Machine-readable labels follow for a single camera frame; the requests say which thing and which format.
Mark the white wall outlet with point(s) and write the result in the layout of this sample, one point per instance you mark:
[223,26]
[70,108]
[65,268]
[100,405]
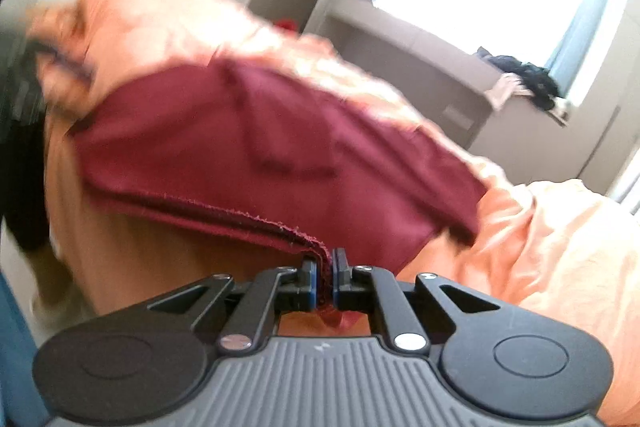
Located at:
[458,117]

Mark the orange bed sheet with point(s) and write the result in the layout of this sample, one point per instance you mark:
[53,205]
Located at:
[550,247]

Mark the grey window bench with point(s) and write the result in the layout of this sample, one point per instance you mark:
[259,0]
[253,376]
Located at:
[400,42]

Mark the tall grey wardrobe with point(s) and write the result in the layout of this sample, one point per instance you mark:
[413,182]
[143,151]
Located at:
[540,152]

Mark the blue cloth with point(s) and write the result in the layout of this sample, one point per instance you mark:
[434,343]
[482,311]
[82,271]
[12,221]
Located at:
[17,357]

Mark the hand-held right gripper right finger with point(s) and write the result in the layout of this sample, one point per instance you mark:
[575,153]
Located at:
[345,287]

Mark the maroon garment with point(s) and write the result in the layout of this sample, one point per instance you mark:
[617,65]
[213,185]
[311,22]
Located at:
[250,147]

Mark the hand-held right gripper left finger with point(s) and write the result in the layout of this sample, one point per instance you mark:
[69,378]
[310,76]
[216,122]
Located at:
[306,287]

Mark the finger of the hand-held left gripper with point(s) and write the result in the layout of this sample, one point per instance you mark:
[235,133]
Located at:
[60,57]

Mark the blue-grey curtain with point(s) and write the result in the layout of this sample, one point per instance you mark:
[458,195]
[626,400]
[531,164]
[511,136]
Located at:
[582,32]

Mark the red item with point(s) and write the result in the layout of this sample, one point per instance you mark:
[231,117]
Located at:
[288,26]

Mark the white cloth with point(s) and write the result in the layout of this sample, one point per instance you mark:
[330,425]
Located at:
[502,89]

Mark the pile of dark clothes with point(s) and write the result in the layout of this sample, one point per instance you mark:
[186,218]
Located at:
[525,77]

